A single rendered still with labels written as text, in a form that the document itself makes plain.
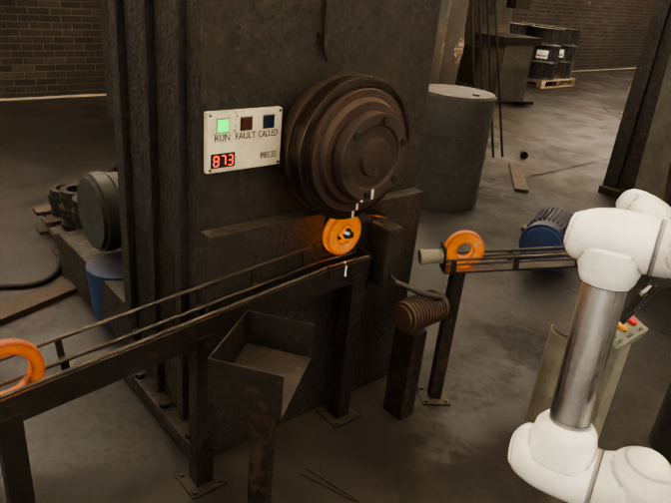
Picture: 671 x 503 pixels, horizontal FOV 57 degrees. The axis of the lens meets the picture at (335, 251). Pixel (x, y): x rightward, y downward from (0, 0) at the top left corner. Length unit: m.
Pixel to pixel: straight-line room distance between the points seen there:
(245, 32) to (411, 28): 0.68
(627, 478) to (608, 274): 0.49
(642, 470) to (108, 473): 1.66
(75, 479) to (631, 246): 1.86
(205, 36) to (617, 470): 1.52
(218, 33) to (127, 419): 1.50
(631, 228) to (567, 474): 0.63
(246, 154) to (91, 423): 1.24
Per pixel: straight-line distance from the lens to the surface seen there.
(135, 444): 2.47
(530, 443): 1.72
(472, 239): 2.39
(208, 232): 1.93
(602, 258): 1.51
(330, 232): 2.07
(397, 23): 2.24
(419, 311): 2.32
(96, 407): 2.65
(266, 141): 1.94
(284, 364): 1.79
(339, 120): 1.88
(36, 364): 1.76
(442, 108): 4.67
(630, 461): 1.70
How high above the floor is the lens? 1.64
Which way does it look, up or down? 25 degrees down
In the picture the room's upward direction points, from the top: 6 degrees clockwise
